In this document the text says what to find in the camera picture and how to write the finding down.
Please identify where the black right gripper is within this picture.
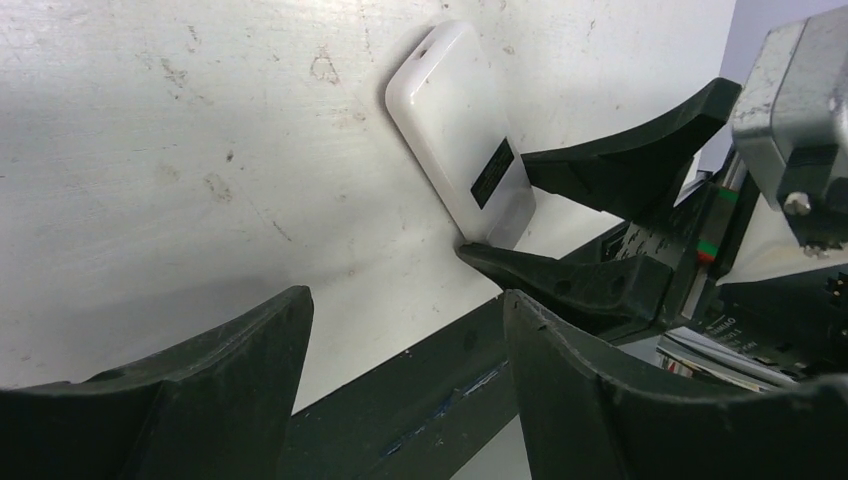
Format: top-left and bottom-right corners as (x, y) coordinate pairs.
(457, 77), (847, 371)

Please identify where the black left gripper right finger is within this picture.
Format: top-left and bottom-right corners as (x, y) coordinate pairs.
(504, 291), (847, 479)

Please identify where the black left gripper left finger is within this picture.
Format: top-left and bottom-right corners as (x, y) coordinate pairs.
(1, 286), (314, 479)

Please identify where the white red remote control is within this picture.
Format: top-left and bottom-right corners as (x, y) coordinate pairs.
(385, 20), (536, 249)

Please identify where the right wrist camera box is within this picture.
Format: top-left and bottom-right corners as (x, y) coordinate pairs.
(719, 6), (847, 284)

